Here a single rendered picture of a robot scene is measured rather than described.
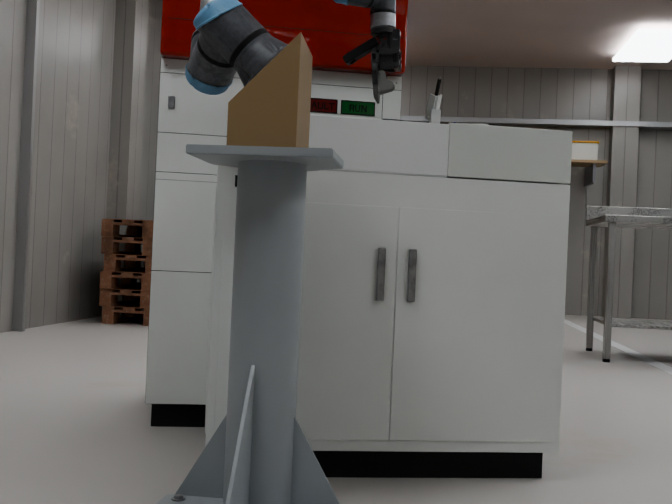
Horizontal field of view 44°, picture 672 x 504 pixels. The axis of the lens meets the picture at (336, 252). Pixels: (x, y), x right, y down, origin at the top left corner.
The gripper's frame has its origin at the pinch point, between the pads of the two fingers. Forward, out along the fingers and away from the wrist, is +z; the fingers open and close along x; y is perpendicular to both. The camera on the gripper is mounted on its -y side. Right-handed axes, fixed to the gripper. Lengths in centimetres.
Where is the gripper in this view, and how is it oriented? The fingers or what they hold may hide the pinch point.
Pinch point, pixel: (375, 99)
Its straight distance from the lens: 244.7
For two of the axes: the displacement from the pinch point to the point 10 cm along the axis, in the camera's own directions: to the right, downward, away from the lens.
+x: 1.8, 0.1, 9.8
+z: 0.0, 10.0, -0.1
